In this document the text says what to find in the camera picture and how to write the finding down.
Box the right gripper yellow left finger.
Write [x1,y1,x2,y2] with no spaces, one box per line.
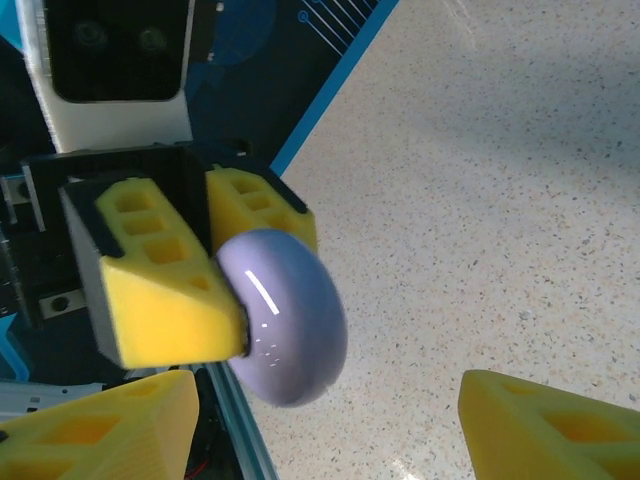
[0,369,200,480]

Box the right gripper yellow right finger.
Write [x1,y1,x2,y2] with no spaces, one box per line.
[458,368,640,480]

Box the purple round charging case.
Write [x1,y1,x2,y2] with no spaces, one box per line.
[215,228,350,409]

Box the grey slotted cable duct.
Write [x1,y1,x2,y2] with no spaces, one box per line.
[0,382,109,419]

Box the wide aluminium frame rail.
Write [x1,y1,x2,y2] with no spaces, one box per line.
[199,359,281,480]

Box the blue-edged aluminium side rail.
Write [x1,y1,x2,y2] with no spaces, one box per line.
[269,0,401,176]

